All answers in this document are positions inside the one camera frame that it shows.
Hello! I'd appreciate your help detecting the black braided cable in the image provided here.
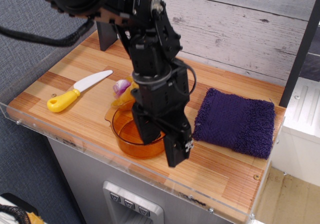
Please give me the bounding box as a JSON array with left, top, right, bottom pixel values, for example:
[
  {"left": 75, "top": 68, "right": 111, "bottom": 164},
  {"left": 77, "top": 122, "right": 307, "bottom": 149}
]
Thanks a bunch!
[{"left": 0, "top": 18, "right": 95, "bottom": 48}]

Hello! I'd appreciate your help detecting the black right vertical post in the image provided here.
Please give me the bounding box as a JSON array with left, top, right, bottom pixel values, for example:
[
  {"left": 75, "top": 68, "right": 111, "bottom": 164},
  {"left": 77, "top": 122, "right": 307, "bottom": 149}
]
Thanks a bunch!
[{"left": 279, "top": 0, "right": 320, "bottom": 108}]

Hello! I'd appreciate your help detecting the black yellow object corner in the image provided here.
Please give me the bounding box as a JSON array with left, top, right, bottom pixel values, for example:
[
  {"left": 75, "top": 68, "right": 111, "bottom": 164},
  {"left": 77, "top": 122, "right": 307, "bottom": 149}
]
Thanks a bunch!
[{"left": 0, "top": 193, "right": 46, "bottom": 224}]

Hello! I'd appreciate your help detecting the plush taco toy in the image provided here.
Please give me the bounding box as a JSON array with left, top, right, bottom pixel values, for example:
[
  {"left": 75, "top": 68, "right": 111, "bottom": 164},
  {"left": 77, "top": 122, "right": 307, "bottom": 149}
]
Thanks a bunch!
[{"left": 111, "top": 75, "right": 139, "bottom": 107}]

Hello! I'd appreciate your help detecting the black left vertical post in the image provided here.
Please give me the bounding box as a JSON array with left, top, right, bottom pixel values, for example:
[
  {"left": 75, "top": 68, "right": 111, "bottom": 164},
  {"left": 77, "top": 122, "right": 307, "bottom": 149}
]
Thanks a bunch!
[{"left": 96, "top": 22, "right": 118, "bottom": 51}]

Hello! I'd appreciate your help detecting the purple folded towel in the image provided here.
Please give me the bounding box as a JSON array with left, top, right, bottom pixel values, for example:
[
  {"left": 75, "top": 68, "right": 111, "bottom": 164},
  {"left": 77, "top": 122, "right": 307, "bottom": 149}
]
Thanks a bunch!
[{"left": 193, "top": 88, "right": 276, "bottom": 160}]

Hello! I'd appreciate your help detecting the yellow handled toy knife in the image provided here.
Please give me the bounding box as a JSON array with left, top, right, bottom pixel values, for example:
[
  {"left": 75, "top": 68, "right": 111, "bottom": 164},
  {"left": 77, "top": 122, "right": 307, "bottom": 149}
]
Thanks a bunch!
[{"left": 47, "top": 70, "right": 113, "bottom": 113}]

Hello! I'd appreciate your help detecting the orange transparent plastic pot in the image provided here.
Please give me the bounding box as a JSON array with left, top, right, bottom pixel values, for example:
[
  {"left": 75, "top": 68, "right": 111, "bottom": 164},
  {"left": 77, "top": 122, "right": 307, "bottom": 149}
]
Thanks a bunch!
[{"left": 104, "top": 101, "right": 165, "bottom": 159}]

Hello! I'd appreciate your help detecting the silver dispenser button panel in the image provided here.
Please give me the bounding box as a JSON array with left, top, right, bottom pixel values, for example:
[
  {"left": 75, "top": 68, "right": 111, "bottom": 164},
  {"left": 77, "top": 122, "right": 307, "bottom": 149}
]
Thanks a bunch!
[{"left": 102, "top": 181, "right": 165, "bottom": 224}]

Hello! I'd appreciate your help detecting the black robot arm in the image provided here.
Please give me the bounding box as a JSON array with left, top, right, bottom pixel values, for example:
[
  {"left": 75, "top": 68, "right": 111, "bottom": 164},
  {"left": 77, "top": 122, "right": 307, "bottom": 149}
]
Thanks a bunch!
[{"left": 46, "top": 0, "right": 193, "bottom": 167}]

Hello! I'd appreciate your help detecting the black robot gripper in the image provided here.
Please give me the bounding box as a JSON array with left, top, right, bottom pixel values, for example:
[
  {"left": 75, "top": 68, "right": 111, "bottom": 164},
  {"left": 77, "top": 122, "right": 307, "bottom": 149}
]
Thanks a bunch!
[{"left": 131, "top": 65, "right": 194, "bottom": 168}]

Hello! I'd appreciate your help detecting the grey toy fridge cabinet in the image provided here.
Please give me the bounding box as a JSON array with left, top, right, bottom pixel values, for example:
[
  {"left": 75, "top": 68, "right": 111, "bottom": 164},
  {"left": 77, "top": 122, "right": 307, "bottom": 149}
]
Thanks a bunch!
[{"left": 49, "top": 139, "right": 228, "bottom": 224}]

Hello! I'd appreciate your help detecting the white ribbed side unit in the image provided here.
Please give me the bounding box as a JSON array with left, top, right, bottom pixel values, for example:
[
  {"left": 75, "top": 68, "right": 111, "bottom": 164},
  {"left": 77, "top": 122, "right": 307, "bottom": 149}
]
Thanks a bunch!
[{"left": 271, "top": 77, "right": 320, "bottom": 186}]

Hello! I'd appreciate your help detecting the black vertical post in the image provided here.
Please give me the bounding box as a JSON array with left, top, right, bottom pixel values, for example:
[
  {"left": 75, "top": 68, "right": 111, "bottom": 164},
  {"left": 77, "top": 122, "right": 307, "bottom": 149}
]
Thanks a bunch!
[
  {"left": 279, "top": 0, "right": 320, "bottom": 108},
  {"left": 96, "top": 22, "right": 118, "bottom": 51}
]

